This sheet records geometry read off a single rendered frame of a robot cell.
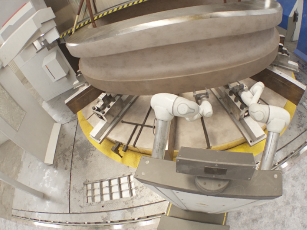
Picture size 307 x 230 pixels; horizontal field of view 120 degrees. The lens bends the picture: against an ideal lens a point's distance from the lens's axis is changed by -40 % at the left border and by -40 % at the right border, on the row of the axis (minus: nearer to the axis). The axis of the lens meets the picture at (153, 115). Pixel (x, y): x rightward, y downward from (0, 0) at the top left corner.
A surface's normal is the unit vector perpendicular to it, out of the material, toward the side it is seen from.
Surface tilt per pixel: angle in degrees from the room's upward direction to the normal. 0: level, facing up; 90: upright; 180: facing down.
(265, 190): 0
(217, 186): 0
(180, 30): 90
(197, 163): 61
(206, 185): 0
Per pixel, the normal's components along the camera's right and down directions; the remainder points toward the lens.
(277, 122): -0.47, 0.09
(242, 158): -0.08, -0.92
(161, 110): -0.56, 0.28
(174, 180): -0.25, -0.63
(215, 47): 0.11, 0.73
